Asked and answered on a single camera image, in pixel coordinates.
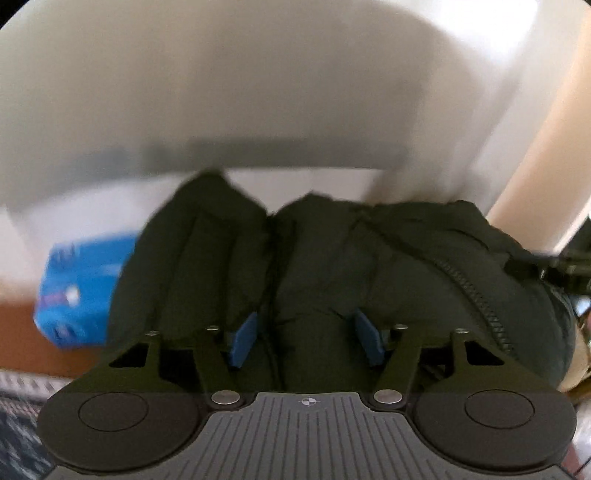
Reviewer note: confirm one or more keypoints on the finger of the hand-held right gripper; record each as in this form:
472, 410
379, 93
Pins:
572, 270

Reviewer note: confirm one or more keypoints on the white sheer curtain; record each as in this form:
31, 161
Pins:
69, 212

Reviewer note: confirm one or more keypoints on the black puffer jacket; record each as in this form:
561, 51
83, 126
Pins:
346, 258

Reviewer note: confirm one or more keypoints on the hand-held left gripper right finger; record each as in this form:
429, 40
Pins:
369, 339

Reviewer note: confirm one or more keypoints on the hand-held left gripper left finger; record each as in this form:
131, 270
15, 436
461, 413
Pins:
244, 339

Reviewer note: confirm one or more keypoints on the dark patterned blanket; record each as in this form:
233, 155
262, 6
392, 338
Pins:
18, 415

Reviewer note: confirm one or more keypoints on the blue tissue pack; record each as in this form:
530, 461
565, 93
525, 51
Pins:
78, 286

